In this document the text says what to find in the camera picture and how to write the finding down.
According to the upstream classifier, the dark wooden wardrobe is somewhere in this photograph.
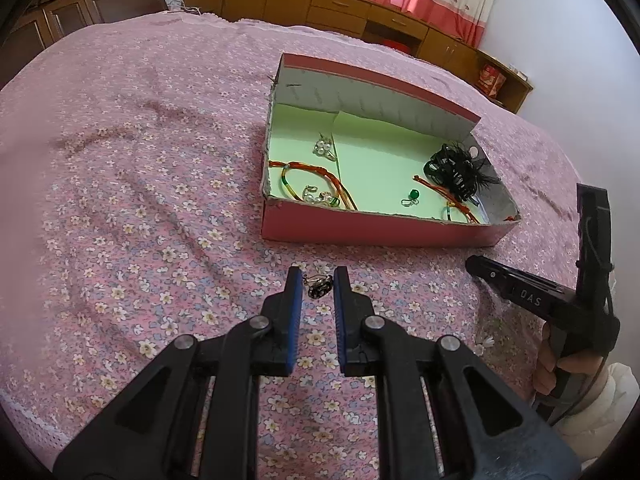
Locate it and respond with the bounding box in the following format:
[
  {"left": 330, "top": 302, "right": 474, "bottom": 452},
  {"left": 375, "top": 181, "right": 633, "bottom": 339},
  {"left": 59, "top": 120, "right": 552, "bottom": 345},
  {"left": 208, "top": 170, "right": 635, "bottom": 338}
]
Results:
[{"left": 0, "top": 0, "right": 169, "bottom": 88}]

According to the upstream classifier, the person's right forearm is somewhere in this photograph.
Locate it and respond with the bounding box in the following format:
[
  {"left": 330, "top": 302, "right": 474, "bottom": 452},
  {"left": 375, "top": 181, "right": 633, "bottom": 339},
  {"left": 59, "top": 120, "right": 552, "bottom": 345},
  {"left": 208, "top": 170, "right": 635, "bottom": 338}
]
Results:
[{"left": 552, "top": 362, "right": 640, "bottom": 461}]

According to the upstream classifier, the red cloth in cabinet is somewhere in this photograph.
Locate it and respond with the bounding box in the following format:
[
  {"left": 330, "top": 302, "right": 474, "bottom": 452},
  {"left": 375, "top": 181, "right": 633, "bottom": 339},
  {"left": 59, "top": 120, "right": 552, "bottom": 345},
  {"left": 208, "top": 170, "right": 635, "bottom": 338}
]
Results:
[{"left": 377, "top": 36, "right": 413, "bottom": 56}]

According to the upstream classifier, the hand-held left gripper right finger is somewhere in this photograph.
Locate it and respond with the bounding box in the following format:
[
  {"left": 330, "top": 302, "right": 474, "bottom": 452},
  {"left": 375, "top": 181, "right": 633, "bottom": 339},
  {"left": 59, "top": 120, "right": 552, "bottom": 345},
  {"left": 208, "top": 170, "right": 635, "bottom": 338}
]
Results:
[{"left": 333, "top": 266, "right": 583, "bottom": 480}]

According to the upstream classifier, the long wooden cabinet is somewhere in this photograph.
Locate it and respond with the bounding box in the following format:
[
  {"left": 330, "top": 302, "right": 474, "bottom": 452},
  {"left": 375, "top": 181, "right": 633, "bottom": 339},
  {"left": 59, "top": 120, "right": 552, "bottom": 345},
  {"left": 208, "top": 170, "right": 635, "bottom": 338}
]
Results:
[{"left": 181, "top": 0, "right": 534, "bottom": 113}]

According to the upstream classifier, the pink cardboard box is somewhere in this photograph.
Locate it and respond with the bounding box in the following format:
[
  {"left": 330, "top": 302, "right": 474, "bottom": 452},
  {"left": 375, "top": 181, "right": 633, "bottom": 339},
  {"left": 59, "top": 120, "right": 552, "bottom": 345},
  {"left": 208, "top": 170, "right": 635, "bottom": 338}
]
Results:
[{"left": 260, "top": 52, "right": 522, "bottom": 248}]

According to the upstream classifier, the pink floral bed cover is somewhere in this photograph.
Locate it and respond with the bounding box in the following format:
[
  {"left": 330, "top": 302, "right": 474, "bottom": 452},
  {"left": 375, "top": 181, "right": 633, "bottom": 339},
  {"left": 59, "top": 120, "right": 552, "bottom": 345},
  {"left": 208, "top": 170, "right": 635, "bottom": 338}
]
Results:
[{"left": 0, "top": 10, "right": 601, "bottom": 480}]

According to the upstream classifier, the red gift box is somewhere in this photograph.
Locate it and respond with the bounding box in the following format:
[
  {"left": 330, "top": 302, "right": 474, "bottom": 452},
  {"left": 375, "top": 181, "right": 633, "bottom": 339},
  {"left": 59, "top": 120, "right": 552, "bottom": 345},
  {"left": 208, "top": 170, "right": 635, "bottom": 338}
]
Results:
[{"left": 476, "top": 62, "right": 507, "bottom": 98}]

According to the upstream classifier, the red multicoloured string bracelet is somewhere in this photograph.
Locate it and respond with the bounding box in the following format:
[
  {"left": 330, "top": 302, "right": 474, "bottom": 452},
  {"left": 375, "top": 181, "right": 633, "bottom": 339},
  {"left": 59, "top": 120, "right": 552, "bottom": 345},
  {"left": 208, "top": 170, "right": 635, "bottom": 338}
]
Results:
[{"left": 268, "top": 159, "right": 358, "bottom": 211}]

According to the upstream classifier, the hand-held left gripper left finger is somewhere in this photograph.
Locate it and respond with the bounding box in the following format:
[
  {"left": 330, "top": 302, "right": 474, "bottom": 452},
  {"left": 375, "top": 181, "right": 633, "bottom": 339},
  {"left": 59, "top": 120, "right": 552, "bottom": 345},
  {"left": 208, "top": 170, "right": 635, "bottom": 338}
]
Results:
[{"left": 52, "top": 266, "right": 306, "bottom": 480}]

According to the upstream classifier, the small black earring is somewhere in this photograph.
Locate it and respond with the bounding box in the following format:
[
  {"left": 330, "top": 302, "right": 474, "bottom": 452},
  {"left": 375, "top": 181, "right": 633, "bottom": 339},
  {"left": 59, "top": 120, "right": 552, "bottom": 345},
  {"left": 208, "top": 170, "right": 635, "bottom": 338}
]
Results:
[{"left": 305, "top": 274, "right": 333, "bottom": 301}]

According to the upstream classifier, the black feather hair accessory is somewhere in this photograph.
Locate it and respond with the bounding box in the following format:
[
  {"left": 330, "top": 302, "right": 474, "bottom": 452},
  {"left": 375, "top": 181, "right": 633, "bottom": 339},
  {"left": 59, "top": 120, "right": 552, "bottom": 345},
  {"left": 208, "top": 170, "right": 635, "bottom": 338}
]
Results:
[{"left": 422, "top": 142, "right": 501, "bottom": 203}]

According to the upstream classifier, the orange cord bracelet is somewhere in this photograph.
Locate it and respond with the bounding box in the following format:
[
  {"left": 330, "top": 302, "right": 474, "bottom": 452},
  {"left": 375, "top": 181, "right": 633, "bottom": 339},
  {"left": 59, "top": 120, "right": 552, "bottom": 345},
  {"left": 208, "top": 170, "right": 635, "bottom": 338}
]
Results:
[{"left": 413, "top": 174, "right": 483, "bottom": 225}]

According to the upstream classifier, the person's right hand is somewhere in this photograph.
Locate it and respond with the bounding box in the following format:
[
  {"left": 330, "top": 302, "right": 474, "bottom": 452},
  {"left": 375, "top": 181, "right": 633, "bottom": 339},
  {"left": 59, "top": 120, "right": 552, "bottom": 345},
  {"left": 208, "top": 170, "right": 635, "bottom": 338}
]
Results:
[{"left": 532, "top": 322, "right": 608, "bottom": 401}]

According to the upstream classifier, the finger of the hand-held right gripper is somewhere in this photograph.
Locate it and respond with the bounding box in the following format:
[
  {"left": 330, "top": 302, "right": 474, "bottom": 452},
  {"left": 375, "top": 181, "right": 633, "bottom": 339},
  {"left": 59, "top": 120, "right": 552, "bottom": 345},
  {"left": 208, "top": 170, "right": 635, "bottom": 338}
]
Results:
[
  {"left": 576, "top": 183, "right": 615, "bottom": 271},
  {"left": 465, "top": 255, "right": 517, "bottom": 302}
]

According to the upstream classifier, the clear crystal earring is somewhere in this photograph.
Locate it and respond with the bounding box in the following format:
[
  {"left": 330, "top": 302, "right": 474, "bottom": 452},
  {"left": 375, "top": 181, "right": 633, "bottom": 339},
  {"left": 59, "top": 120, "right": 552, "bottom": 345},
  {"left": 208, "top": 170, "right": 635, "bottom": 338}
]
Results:
[{"left": 312, "top": 132, "right": 338, "bottom": 161}]

